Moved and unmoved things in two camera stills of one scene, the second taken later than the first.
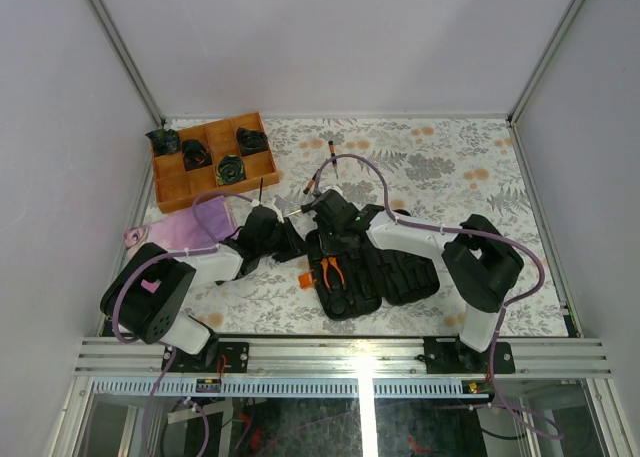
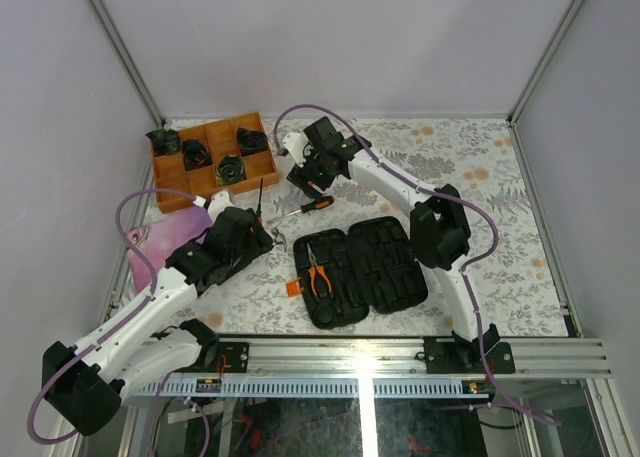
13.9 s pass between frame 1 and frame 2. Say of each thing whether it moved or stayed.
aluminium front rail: stayed
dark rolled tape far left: stayed
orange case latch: moved
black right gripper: moved
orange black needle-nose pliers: moved
